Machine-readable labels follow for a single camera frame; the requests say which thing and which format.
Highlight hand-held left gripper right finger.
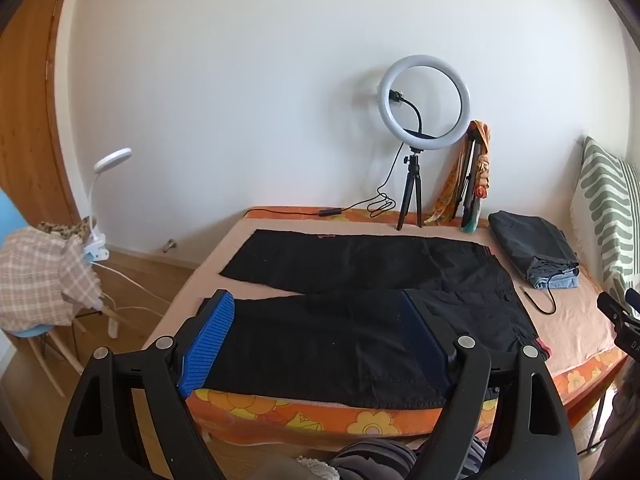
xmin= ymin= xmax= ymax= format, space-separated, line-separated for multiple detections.
xmin=397 ymin=289 xmax=581 ymax=480

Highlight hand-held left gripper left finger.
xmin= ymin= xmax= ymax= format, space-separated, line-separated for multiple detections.
xmin=52 ymin=289 xmax=236 ymax=480

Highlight black pants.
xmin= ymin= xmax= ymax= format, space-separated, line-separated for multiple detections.
xmin=200 ymin=229 xmax=551 ymax=411

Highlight folded dark grey pants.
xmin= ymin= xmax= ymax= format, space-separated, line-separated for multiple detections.
xmin=487 ymin=210 xmax=581 ymax=282

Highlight folded blue jeans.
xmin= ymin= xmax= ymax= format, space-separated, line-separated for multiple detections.
xmin=530 ymin=265 xmax=580 ymax=290

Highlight green striped pillow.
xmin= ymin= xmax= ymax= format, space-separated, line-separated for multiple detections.
xmin=570 ymin=136 xmax=640 ymax=306

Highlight bed with orange floral sheet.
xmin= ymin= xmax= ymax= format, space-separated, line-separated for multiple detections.
xmin=142 ymin=205 xmax=629 ymax=449

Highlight dark grey padded cloth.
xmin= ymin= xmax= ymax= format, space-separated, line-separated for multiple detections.
xmin=330 ymin=437 xmax=419 ymax=480

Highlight person's striped clothing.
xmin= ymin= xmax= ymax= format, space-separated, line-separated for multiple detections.
xmin=459 ymin=435 xmax=490 ymax=480

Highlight folded tripod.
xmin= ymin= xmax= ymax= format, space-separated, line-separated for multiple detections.
xmin=452 ymin=132 xmax=483 ymax=230

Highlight small black tripod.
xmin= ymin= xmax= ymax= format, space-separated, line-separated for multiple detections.
xmin=396 ymin=147 xmax=430 ymax=231

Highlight white fluffy cloth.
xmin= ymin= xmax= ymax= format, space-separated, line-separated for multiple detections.
xmin=295 ymin=455 xmax=342 ymax=480

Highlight checked beige cloth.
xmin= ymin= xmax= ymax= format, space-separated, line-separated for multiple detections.
xmin=0 ymin=226 xmax=104 ymax=334

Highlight blue chair with wooden legs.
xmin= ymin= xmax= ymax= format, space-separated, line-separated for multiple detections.
xmin=0 ymin=189 xmax=131 ymax=397

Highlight leopard print cloth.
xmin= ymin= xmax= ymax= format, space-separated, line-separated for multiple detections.
xmin=40 ymin=216 xmax=99 ymax=242

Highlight orange scarf and folded stand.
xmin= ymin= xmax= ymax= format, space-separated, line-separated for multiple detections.
xmin=424 ymin=120 xmax=493 ymax=233

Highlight white clip desk lamp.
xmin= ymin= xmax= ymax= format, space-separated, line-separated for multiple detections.
xmin=80 ymin=147 xmax=133 ymax=264

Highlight wooden door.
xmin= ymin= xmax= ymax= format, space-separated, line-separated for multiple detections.
xmin=0 ymin=0 xmax=93 ymax=233

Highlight black drawstring cord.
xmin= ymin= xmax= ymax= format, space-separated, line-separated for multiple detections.
xmin=519 ymin=272 xmax=557 ymax=315

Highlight white lamp cable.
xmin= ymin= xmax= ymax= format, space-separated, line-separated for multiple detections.
xmin=95 ymin=259 xmax=173 ymax=321

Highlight black ring light cable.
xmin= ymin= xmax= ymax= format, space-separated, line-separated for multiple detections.
xmin=244 ymin=146 xmax=408 ymax=220

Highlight white ring light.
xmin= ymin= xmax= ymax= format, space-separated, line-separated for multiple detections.
xmin=377 ymin=55 xmax=472 ymax=153

